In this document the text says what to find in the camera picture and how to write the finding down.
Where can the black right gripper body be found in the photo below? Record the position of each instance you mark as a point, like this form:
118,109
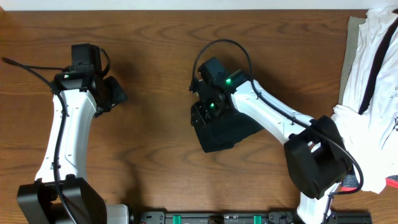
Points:
211,110

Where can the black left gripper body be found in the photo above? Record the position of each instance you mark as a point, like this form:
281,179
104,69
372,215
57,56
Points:
115,96

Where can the black polo shirt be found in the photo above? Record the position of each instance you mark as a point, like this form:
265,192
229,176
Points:
220,134

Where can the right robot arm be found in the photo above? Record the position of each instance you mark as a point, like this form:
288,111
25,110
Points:
233,106

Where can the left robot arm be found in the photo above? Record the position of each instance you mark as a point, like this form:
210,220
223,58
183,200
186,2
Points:
60,192

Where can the white crumpled garment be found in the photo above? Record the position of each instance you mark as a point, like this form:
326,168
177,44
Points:
367,116

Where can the black red sock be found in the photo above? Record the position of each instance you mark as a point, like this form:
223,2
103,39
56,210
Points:
350,181

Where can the beige cloth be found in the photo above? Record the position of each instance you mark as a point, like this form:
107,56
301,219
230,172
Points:
350,53

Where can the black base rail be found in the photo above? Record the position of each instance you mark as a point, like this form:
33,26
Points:
278,217

